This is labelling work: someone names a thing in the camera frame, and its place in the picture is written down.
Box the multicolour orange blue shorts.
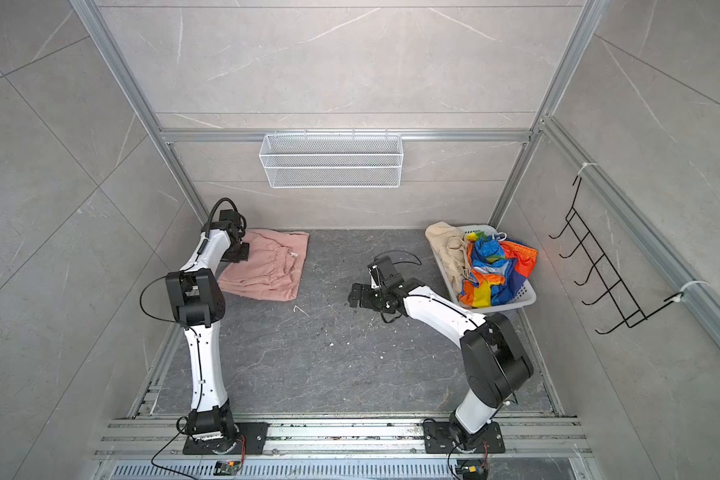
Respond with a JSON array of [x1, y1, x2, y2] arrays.
[[458, 231, 538, 309]]

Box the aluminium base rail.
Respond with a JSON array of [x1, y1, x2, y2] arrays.
[[91, 412, 602, 479]]

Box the pink drawstring shorts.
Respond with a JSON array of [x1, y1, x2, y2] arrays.
[[217, 229, 309, 302]]

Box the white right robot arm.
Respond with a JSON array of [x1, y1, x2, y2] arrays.
[[348, 279, 534, 454]]

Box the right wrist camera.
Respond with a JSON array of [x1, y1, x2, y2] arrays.
[[368, 255, 403, 287]]

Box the white plastic laundry basket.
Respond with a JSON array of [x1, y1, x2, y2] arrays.
[[425, 222, 538, 313]]

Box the black wire hook rack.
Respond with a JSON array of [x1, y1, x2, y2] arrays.
[[548, 176, 706, 336]]

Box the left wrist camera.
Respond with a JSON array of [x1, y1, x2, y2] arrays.
[[215, 209, 247, 235]]

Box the white wire wall basket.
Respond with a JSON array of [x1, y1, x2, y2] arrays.
[[259, 132, 404, 189]]

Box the beige shorts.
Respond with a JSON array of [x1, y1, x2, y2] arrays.
[[425, 222, 470, 295]]

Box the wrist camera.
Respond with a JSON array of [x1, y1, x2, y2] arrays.
[[215, 209, 247, 235], [368, 255, 403, 287]]

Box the aluminium frame post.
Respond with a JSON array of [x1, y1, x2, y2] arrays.
[[70, 0, 208, 220]]

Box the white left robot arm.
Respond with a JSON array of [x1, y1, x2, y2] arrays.
[[161, 197, 249, 455]]

